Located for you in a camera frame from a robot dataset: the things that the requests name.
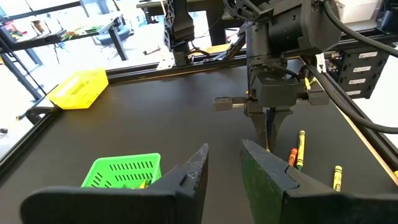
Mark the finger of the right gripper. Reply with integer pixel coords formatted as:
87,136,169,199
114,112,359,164
266,90,331,154
213,96,268,151

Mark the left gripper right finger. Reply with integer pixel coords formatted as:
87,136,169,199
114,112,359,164
240,139,398,224

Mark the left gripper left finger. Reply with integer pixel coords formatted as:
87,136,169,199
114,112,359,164
19,142,210,224

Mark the red crayon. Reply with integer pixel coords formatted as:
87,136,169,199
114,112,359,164
287,147,299,167

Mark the green plastic basket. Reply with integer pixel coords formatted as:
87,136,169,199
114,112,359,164
81,152,163,190

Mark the black work table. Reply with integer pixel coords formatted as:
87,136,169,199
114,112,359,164
136,0,246,47
0,14,130,100

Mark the black box with white labels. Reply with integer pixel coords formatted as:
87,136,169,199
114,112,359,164
335,49,390,100

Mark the white plastic box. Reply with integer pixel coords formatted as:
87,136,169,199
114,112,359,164
337,0,382,24

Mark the yellow plastic basket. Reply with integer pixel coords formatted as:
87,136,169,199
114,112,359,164
45,68,110,111

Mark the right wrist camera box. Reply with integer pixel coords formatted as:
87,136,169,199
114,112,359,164
251,70,306,109

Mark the yellow cable tag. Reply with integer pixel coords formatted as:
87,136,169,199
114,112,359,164
303,77,317,92

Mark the thick black sleeved cable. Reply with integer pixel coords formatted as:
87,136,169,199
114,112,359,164
303,62,398,135

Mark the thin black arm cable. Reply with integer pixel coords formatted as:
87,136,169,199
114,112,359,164
322,0,398,59

